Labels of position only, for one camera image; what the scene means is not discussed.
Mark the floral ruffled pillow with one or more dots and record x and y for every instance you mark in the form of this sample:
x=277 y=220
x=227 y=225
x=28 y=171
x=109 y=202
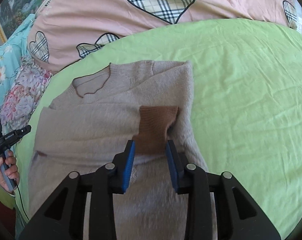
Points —
x=22 y=99

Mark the beige knit sweater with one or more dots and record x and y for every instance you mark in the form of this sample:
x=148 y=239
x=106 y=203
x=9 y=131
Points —
x=83 y=128

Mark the green sleeve left forearm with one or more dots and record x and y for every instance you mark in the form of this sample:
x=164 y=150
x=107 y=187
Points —
x=7 y=199

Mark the green bed sheet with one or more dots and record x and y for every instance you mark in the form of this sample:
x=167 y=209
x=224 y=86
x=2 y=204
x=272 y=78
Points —
x=247 y=108

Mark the left hand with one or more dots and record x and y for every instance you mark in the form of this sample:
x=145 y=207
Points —
x=11 y=172

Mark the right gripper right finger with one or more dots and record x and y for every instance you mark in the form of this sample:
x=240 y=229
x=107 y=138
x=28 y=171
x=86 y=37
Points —
x=216 y=203

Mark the teal floral pillow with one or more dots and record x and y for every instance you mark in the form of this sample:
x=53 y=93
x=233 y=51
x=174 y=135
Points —
x=10 y=54

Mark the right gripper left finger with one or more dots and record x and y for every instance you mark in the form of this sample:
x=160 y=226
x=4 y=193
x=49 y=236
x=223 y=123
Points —
x=62 y=215

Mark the framed landscape painting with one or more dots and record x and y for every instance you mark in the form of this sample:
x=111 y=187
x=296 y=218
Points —
x=23 y=2

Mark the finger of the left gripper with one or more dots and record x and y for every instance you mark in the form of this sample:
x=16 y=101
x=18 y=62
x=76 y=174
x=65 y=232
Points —
x=16 y=135

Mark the pink quilt plaid hearts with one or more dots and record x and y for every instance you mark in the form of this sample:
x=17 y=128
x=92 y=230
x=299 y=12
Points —
x=66 y=31

